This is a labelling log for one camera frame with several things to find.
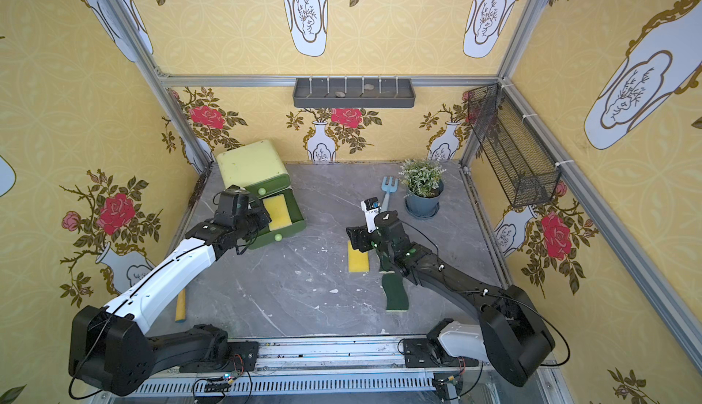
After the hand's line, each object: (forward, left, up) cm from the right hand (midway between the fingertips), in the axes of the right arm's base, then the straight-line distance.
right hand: (356, 229), depth 83 cm
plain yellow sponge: (+5, +25, +2) cm, 25 cm away
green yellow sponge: (-15, -13, -13) cm, 23 cm away
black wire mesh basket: (+16, -51, +10) cm, 55 cm away
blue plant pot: (+15, -23, -8) cm, 28 cm away
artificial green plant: (+19, -22, +3) cm, 29 cm away
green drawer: (+12, +29, +5) cm, 32 cm away
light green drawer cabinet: (+18, +34, +7) cm, 39 cm away
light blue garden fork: (+27, -11, -13) cm, 32 cm away
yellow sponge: (-5, -1, -12) cm, 13 cm away
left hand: (+3, +25, +3) cm, 26 cm away
